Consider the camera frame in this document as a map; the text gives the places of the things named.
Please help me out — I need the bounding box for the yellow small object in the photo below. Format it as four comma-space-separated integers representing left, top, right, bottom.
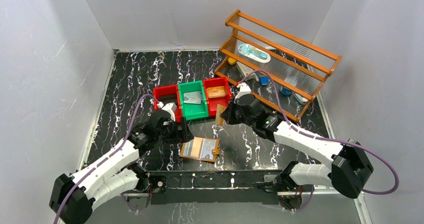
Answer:
227, 57, 237, 65

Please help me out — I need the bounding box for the orange card holder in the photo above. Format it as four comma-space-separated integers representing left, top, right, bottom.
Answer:
180, 137, 220, 162

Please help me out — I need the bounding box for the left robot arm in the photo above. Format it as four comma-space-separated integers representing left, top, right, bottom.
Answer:
49, 109, 194, 223

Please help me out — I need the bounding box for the gold card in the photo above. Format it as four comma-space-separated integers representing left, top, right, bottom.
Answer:
206, 86, 227, 99
215, 104, 226, 127

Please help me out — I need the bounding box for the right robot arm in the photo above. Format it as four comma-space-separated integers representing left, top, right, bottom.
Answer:
220, 94, 374, 199

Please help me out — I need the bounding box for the grey card in bin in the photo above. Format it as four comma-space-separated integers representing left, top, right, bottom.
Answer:
183, 91, 203, 104

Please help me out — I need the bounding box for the right red bin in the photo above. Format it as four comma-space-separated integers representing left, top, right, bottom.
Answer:
202, 77, 232, 117

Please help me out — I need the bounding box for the gold card in bin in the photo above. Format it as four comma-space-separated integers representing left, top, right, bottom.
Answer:
206, 86, 227, 99

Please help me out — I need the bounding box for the green bin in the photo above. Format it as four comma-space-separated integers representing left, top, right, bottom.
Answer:
178, 81, 209, 120

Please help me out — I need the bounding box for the dark blue cup object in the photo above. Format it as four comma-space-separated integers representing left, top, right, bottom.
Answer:
280, 86, 293, 97

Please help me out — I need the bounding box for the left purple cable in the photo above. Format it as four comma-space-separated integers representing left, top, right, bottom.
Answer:
52, 94, 163, 224

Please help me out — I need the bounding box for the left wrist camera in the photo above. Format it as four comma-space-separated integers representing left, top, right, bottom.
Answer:
156, 102, 177, 121

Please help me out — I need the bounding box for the light blue white object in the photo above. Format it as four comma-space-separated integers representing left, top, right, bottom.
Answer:
293, 93, 309, 104

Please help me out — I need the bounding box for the blue round object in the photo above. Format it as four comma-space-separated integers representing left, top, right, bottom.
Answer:
258, 76, 270, 86

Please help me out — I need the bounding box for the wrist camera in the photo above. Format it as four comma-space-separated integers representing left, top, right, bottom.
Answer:
156, 102, 177, 121
235, 82, 251, 99

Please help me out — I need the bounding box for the blue packaged tool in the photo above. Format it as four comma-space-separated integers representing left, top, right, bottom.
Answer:
237, 44, 271, 63

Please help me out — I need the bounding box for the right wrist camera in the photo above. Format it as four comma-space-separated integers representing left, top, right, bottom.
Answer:
235, 82, 251, 99

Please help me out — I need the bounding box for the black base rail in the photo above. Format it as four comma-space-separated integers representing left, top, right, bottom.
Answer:
149, 170, 289, 205

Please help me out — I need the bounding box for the left red bin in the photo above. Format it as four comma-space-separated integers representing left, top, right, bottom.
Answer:
153, 84, 183, 123

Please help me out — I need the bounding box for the orange wooden rack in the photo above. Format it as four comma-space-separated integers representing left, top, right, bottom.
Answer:
214, 10, 342, 122

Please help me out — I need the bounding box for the silver VIP card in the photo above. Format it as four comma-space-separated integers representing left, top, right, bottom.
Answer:
199, 139, 217, 160

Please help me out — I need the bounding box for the red bin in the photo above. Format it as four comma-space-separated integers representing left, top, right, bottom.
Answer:
153, 84, 183, 123
202, 77, 232, 117

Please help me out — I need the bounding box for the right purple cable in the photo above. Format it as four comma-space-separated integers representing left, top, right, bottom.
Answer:
236, 69, 400, 195

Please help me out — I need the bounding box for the purple cable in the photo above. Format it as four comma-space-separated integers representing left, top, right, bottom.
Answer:
52, 94, 163, 224
236, 69, 400, 195

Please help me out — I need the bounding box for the white small box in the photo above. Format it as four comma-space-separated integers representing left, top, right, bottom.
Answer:
236, 62, 259, 82

